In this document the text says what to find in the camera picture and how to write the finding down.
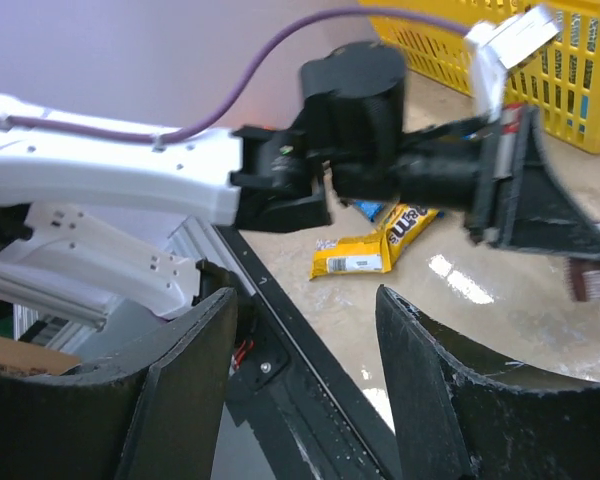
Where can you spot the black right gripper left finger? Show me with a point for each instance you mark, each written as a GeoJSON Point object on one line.
{"type": "Point", "coordinates": [464, 411]}

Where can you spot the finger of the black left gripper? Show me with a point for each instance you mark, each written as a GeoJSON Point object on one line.
{"type": "Point", "coordinates": [150, 410]}

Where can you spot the blue small snack packet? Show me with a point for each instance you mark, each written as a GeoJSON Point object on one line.
{"type": "Point", "coordinates": [370, 210]}

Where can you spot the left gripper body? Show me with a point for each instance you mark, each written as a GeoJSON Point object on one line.
{"type": "Point", "coordinates": [472, 175]}

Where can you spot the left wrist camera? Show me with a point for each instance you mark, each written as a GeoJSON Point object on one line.
{"type": "Point", "coordinates": [497, 50]}

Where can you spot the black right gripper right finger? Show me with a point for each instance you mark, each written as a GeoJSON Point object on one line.
{"type": "Point", "coordinates": [533, 211]}

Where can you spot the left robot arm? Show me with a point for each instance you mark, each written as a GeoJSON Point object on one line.
{"type": "Point", "coordinates": [349, 130]}

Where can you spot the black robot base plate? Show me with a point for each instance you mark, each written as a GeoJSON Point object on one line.
{"type": "Point", "coordinates": [308, 416]}

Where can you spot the aluminium rail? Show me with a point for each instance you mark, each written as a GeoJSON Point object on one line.
{"type": "Point", "coordinates": [65, 321]}

